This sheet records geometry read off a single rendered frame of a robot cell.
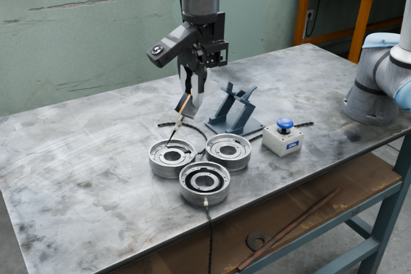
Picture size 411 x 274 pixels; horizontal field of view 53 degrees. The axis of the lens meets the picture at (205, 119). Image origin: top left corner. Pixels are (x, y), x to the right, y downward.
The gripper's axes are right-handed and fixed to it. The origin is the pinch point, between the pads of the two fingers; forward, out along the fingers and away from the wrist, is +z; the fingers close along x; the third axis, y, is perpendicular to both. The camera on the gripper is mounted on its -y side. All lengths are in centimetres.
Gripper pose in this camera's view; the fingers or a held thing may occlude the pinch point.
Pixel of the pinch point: (190, 101)
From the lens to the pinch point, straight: 92.2
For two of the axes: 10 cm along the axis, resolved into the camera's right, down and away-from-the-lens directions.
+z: -0.3, 8.5, 5.2
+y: 8.2, -2.8, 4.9
